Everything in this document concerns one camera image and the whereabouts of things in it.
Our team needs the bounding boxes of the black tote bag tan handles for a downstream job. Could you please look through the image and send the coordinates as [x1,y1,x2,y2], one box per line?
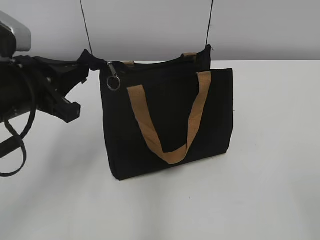
[99,45,233,181]

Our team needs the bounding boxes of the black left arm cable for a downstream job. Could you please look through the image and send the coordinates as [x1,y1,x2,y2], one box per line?
[0,72,36,176]

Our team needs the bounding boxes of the silver zipper pull with ring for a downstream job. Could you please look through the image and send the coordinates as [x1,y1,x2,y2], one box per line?
[106,61,121,92]

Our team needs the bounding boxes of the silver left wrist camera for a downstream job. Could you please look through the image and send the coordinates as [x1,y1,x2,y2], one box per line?
[0,11,32,62]

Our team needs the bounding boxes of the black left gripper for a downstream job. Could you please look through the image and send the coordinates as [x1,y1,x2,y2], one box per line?
[0,49,107,123]

